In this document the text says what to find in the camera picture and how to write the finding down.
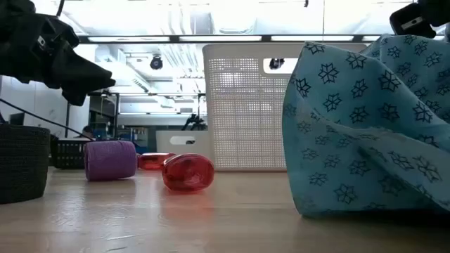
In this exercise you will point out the person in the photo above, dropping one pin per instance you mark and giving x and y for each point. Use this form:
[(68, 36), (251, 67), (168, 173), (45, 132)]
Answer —
[(87, 131)]

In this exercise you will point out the red bottle with white cap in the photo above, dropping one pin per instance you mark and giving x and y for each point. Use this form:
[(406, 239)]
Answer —
[(188, 172), (151, 161)]

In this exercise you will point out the small white plastic bin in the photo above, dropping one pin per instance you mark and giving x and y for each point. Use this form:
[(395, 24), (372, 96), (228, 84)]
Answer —
[(165, 140)]

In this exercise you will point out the blue storage bins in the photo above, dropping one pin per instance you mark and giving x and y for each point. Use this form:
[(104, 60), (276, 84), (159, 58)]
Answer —
[(135, 138)]

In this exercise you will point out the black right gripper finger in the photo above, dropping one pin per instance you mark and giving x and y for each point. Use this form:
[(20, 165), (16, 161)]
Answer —
[(409, 21)]

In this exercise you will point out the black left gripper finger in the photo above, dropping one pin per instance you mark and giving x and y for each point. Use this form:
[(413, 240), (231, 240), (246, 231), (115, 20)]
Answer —
[(75, 97), (84, 75)]

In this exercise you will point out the large white perforated basket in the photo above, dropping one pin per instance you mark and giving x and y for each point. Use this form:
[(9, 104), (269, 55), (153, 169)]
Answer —
[(246, 112)]

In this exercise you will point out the small black mesh basket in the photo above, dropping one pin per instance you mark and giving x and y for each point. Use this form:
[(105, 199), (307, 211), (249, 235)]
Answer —
[(67, 154)]

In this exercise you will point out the purple bandage roll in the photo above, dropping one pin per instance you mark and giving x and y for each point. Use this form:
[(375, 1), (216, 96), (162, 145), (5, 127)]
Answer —
[(110, 161)]

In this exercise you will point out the black monitor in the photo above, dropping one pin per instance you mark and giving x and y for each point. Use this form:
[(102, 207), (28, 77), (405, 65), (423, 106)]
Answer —
[(16, 119)]

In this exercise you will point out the teal patterned gown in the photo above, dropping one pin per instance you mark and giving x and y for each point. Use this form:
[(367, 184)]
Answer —
[(369, 133)]

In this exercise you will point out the black ceiling camera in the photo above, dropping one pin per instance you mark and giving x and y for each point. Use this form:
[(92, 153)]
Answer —
[(276, 63), (156, 63)]

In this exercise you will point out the dark background shelf unit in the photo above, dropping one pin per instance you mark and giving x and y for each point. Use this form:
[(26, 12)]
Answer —
[(103, 116)]

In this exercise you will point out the black background robot arm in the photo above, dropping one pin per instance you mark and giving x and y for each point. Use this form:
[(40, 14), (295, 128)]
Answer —
[(194, 123)]

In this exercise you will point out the black overhead crossbar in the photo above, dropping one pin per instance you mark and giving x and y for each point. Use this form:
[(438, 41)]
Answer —
[(175, 38)]

